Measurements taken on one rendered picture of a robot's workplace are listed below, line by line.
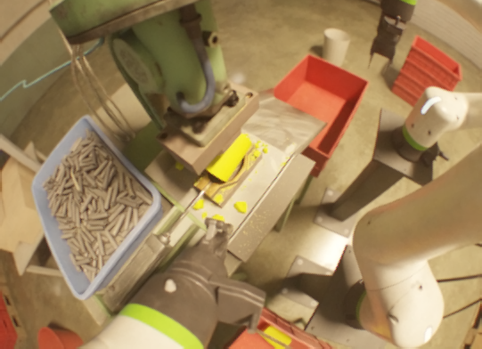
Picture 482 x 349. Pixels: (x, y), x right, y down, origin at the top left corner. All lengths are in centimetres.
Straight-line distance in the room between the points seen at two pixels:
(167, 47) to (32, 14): 524
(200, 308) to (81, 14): 26
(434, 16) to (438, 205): 544
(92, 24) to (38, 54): 529
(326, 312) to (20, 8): 571
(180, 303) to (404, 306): 33
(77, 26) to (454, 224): 36
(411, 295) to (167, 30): 48
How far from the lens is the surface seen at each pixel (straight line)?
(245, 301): 24
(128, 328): 20
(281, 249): 149
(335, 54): 257
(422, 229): 29
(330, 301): 59
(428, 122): 69
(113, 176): 72
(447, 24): 569
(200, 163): 32
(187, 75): 24
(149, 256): 48
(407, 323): 41
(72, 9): 17
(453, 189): 25
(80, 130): 95
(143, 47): 24
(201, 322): 22
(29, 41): 542
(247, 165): 51
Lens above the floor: 148
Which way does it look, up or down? 63 degrees down
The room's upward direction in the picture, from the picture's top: 14 degrees counter-clockwise
